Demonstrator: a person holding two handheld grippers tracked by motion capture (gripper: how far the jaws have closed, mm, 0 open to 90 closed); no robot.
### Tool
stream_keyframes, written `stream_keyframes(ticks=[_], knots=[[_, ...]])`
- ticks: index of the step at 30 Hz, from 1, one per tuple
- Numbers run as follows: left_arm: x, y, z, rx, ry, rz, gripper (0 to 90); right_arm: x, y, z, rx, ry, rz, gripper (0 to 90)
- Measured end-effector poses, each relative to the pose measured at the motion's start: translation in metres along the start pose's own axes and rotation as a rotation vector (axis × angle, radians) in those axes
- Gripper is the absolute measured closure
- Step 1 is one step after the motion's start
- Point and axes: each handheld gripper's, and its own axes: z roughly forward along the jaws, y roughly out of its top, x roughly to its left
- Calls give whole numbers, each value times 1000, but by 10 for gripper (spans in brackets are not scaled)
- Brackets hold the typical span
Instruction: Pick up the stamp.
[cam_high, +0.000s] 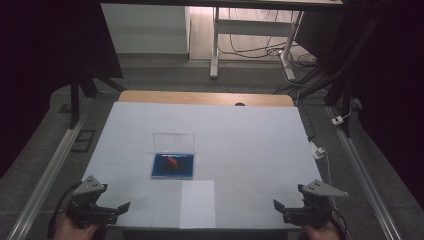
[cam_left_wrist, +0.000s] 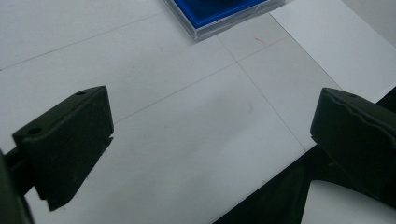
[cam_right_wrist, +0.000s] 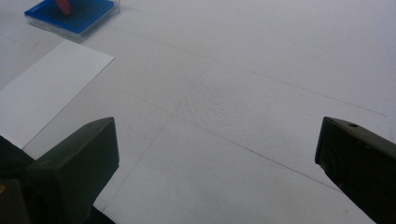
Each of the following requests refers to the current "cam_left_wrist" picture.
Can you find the white paper sheet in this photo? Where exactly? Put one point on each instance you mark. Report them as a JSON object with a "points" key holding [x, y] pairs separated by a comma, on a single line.
{"points": [[339, 46]]}

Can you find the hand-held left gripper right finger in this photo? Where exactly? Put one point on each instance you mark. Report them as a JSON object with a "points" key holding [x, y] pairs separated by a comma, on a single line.
{"points": [[358, 137]]}

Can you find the clear box with blue lining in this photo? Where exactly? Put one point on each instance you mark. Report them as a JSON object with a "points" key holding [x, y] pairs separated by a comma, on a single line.
{"points": [[214, 14]]}

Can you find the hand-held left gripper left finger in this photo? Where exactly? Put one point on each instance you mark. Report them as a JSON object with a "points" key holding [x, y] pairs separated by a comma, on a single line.
{"points": [[68, 146]]}

